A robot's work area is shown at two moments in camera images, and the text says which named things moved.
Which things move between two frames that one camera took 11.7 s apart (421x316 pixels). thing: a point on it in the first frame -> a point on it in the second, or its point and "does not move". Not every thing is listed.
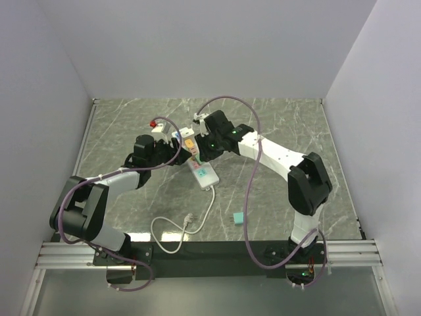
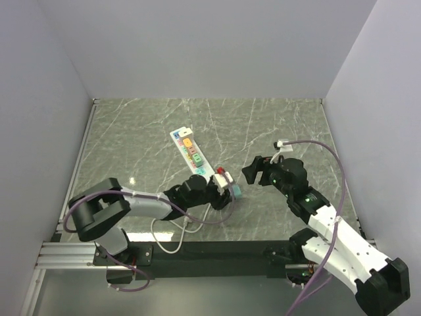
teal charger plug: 239,217 -> 237,191
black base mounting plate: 204,260 does not move
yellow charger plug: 189,143 does not move
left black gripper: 167,145 -> 221,201
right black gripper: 205,155 -> 260,164
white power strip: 203,172 does not move
